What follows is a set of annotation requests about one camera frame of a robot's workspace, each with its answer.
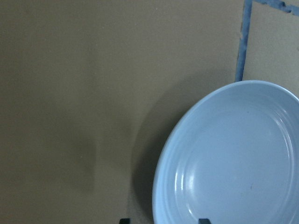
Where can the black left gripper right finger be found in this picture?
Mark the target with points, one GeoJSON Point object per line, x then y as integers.
{"type": "Point", "coordinates": [204, 221]}

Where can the blue round plate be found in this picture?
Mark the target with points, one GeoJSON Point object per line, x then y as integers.
{"type": "Point", "coordinates": [233, 158]}

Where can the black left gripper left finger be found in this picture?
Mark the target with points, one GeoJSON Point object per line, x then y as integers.
{"type": "Point", "coordinates": [124, 221]}

